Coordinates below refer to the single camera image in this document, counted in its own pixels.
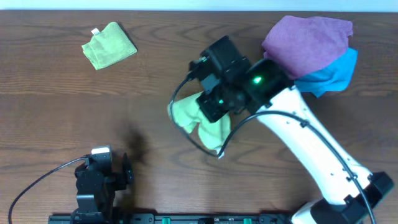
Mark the purple cloth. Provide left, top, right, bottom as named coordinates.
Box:
left=262, top=16, right=353, bottom=80

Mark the folded green cloth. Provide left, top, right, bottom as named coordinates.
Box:
left=81, top=22, right=137, bottom=70

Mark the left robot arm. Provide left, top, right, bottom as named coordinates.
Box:
left=69, top=152, right=134, bottom=224

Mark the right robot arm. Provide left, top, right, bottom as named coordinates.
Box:
left=189, top=36, right=394, bottom=223

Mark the right black cable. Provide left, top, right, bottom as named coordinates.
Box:
left=169, top=70, right=377, bottom=224

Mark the left black cable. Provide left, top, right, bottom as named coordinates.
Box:
left=7, top=157, right=90, bottom=224

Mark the blue cloth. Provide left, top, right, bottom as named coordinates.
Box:
left=294, top=48, right=358, bottom=98

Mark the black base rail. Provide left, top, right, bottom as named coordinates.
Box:
left=48, top=212, right=293, bottom=224

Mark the green microfiber cloth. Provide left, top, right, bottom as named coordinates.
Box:
left=167, top=92, right=231, bottom=156

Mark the black cable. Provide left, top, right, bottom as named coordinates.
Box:
left=7, top=157, right=90, bottom=224
left=169, top=70, right=377, bottom=224

